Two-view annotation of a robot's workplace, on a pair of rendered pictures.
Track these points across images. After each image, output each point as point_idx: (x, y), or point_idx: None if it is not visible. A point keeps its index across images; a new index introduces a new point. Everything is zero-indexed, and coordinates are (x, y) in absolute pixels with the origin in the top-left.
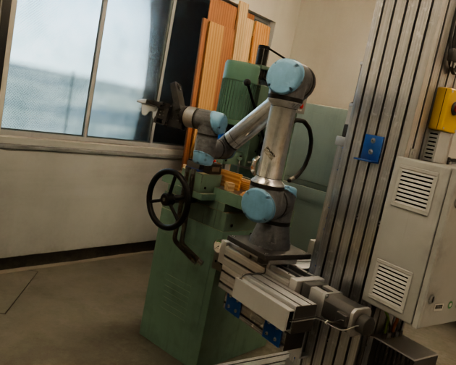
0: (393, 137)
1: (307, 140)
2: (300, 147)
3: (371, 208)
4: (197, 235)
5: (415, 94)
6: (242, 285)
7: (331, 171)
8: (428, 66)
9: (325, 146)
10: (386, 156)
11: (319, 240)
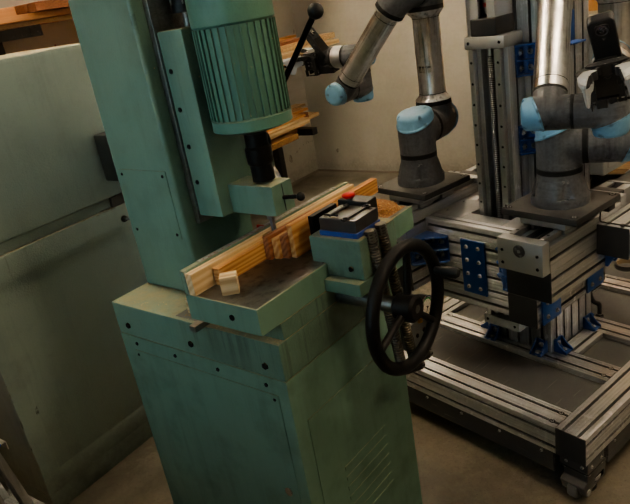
0: (578, 6)
1: (10, 146)
2: (3, 167)
3: (576, 90)
4: (366, 343)
5: None
6: None
7: (502, 84)
8: None
9: (50, 138)
10: (577, 28)
11: (517, 171)
